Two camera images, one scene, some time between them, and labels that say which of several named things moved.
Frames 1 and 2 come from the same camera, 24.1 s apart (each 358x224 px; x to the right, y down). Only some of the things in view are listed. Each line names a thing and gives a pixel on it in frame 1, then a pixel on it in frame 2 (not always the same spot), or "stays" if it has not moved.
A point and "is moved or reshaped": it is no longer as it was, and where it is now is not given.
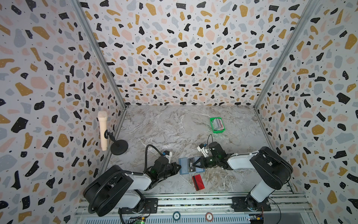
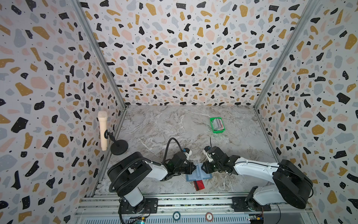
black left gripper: [175, 168] → [191, 167]
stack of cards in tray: [218, 124] stays
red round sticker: [209, 216] stays
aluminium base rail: [210, 208] stays
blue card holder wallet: [186, 165] is moved or reshaped
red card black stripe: [198, 182] stays
